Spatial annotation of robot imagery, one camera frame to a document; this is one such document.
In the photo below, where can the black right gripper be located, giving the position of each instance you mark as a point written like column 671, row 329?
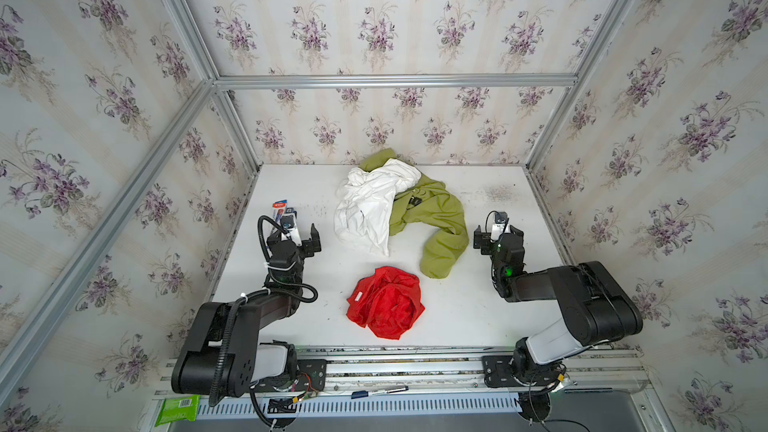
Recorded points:
column 482, row 240

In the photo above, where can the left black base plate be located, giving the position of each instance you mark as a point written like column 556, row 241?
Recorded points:
column 306, row 375

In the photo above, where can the aluminium rail frame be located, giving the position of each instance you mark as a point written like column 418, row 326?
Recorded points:
column 458, row 369

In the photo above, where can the red blue packaged tool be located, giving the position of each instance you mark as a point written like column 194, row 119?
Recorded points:
column 278, row 210

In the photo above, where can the white cloth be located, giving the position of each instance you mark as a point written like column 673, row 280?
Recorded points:
column 361, row 219

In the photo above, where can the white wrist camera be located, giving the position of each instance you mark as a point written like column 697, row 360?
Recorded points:
column 496, row 224
column 288, row 222

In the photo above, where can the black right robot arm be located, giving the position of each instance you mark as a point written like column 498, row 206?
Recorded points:
column 594, row 309

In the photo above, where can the olive green cloth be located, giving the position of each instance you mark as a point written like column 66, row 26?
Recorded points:
column 430, row 203

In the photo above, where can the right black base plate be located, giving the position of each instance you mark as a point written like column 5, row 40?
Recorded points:
column 504, row 371

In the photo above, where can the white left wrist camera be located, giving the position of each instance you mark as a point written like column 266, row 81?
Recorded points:
column 288, row 222

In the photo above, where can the red cloth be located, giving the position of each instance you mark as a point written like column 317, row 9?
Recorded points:
column 388, row 303

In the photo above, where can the green wet wipes pack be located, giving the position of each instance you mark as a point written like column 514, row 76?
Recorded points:
column 178, row 409

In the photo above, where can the white slotted cable duct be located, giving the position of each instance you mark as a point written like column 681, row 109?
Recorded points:
column 400, row 404

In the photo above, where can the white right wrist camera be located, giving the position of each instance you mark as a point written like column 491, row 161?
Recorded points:
column 496, row 224

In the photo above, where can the blue silver pen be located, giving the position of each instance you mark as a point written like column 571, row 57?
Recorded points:
column 361, row 394

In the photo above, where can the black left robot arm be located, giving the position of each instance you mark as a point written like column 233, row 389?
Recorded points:
column 219, row 356

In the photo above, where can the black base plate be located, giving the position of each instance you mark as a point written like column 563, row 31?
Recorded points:
column 306, row 375
column 504, row 371

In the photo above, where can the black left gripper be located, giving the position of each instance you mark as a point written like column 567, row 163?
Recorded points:
column 309, row 241

